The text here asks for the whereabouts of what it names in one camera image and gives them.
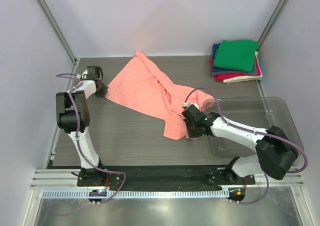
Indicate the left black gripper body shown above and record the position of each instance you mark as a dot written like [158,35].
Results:
[101,92]

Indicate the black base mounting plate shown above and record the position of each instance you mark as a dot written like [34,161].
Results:
[161,176]

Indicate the clear plastic bin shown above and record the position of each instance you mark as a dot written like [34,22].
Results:
[261,112]

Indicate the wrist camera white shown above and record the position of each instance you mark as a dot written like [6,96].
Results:
[186,105]
[82,76]

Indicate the folded blue t-shirt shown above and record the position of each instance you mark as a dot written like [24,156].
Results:
[215,48]

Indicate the folded cream t-shirt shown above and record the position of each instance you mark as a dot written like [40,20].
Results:
[237,79]

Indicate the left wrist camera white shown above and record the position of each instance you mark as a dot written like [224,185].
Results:
[82,76]

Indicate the aluminium front rail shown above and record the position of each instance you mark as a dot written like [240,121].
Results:
[62,178]

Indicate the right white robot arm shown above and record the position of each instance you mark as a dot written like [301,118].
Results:
[273,153]

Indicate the aluminium frame post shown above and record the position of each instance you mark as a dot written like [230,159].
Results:
[54,25]
[272,21]

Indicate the folded red t-shirt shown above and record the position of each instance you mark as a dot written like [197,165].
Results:
[224,76]

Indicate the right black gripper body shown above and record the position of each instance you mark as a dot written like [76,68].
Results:
[192,131]

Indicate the right aluminium frame post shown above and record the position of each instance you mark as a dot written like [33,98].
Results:
[272,21]

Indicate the left aluminium frame post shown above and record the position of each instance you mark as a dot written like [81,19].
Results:
[54,25]

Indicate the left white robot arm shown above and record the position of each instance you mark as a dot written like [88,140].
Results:
[73,117]

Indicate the folded green t-shirt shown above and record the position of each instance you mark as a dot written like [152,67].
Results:
[236,55]

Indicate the salmon pink t-shirt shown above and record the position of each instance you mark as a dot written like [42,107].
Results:
[143,87]

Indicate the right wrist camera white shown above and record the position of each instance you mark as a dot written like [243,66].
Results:
[186,105]

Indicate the white slotted cable duct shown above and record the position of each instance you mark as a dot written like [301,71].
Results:
[97,194]

